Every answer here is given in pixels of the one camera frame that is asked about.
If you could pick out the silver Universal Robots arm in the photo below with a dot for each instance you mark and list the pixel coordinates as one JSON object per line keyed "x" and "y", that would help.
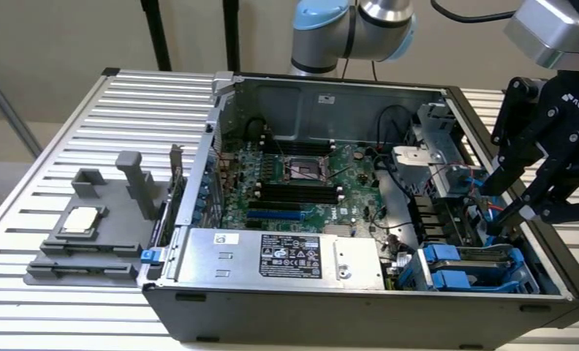
{"x": 319, "y": 40}

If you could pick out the metal disk bay cage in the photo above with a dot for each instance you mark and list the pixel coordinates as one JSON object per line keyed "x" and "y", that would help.
{"x": 436, "y": 146}

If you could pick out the disk in blue caddy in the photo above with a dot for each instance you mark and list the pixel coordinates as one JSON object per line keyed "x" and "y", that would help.
{"x": 446, "y": 256}

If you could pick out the black RAM slot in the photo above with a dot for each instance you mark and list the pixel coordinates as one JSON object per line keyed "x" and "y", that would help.
{"x": 299, "y": 152}
{"x": 299, "y": 148}
{"x": 299, "y": 140}
{"x": 299, "y": 196}
{"x": 299, "y": 186}
{"x": 299, "y": 191}
{"x": 299, "y": 145}
{"x": 299, "y": 201}

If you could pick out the black expansion slot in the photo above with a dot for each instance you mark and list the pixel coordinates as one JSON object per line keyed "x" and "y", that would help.
{"x": 273, "y": 206}
{"x": 270, "y": 224}

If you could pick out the blue expansion slot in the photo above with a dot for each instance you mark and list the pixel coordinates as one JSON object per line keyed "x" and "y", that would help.
{"x": 275, "y": 215}

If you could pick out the green motherboard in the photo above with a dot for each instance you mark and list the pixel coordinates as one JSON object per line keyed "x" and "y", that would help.
{"x": 353, "y": 190}

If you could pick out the silver chipset heatsink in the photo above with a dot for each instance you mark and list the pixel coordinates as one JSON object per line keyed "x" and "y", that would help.
{"x": 341, "y": 230}

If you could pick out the CPU socket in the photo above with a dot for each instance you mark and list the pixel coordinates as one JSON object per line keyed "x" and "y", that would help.
{"x": 303, "y": 170}

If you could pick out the black open PC case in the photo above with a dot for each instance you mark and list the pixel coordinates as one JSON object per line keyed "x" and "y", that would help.
{"x": 319, "y": 314}

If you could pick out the silver power supply unit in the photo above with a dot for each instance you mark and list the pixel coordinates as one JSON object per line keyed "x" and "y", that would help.
{"x": 250, "y": 270}

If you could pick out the black stand pole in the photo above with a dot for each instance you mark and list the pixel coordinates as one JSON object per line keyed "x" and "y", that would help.
{"x": 159, "y": 33}
{"x": 231, "y": 33}

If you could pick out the blue case latch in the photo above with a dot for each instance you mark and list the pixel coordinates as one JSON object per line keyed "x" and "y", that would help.
{"x": 151, "y": 256}

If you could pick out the grey parts rack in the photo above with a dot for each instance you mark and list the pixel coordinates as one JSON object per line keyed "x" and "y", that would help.
{"x": 119, "y": 219}

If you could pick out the silver CPU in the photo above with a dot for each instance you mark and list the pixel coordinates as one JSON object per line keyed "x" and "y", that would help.
{"x": 82, "y": 219}

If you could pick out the grey case hinge bracket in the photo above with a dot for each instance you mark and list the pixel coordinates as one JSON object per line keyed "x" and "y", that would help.
{"x": 223, "y": 82}

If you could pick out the grey metal frame bar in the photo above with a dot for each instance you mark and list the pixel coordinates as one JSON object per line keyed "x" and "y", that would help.
{"x": 7, "y": 106}

